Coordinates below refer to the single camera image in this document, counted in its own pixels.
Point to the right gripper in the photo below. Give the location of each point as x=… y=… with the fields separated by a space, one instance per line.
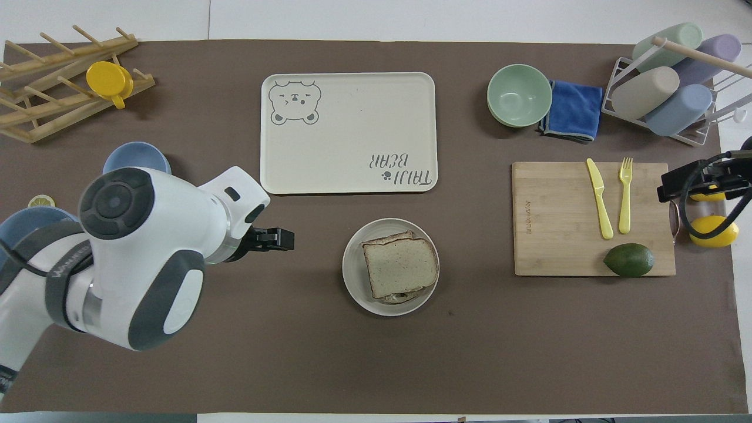
x=728 y=176

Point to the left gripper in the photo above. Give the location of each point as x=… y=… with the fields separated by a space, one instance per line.
x=247 y=244

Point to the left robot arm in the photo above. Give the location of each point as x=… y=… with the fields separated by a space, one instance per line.
x=141 y=247

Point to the white round plate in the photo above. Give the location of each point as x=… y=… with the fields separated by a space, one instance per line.
x=355 y=276

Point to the yellow lemon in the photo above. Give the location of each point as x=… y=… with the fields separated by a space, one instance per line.
x=719 y=232
x=708 y=197

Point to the light blue cup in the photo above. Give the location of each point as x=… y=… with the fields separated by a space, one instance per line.
x=678 y=110

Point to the yellow plastic fork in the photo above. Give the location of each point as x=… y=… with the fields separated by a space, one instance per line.
x=625 y=205

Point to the beige cup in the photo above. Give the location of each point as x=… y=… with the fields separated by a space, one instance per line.
x=645 y=93

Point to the purple cup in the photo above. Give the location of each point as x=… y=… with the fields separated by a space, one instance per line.
x=714 y=56

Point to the wooden rod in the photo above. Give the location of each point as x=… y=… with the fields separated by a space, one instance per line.
x=705 y=57

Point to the green avocado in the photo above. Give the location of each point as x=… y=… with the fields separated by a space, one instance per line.
x=628 y=260

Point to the yellow plastic knife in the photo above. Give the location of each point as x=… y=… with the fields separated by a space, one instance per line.
x=599 y=200

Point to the bread slice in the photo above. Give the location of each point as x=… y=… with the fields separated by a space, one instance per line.
x=399 y=267
x=388 y=237

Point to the blue bowl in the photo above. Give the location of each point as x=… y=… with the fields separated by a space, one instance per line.
x=135 y=155
x=29 y=220

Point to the green cup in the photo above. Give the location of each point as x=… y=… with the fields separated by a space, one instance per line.
x=675 y=38

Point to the cream tray with bear print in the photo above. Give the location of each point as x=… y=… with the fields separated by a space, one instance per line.
x=352 y=129

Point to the blue cloth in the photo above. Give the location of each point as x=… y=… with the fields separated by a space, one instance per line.
x=573 y=111

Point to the wooden cutting board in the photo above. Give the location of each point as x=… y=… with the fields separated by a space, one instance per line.
x=558 y=235

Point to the lemon slice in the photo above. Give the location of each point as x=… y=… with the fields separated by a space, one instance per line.
x=41 y=201

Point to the yellow cup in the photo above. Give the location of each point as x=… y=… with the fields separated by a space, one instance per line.
x=107 y=79

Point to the green bowl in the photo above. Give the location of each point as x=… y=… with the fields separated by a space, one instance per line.
x=519 y=94

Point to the wooden dish rack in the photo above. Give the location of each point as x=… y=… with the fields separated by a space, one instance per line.
x=41 y=100

